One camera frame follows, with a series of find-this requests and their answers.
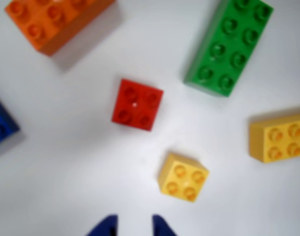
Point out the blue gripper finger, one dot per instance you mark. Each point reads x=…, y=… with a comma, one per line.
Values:
x=162, y=227
x=104, y=227

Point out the yellow 2x2 block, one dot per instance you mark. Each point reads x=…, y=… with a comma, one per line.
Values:
x=183, y=178

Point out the red 2x2 block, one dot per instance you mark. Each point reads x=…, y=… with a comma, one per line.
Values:
x=137, y=105

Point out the yellow 2x4 block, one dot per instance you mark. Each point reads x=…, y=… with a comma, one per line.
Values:
x=280, y=137

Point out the green 2x4 block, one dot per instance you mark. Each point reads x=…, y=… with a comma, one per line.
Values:
x=228, y=46

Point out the orange 2x4 block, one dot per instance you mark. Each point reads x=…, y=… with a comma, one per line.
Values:
x=54, y=22

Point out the white board sheet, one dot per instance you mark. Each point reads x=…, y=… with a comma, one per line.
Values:
x=66, y=159

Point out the blue 8x8 baseplate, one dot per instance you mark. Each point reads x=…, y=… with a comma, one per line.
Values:
x=2, y=123

